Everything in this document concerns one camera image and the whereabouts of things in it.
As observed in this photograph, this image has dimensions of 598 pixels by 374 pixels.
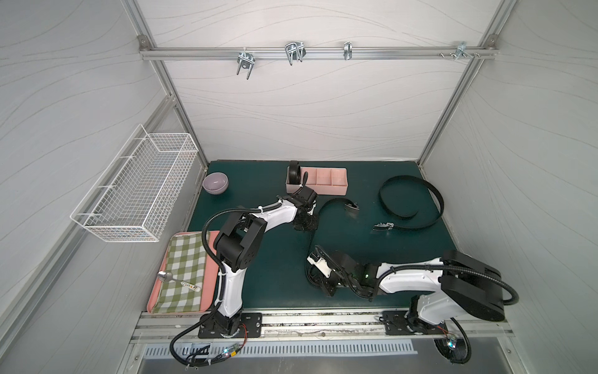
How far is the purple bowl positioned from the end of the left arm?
43cm

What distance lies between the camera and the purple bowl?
3.48 ft

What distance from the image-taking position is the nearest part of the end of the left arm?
2.40ft
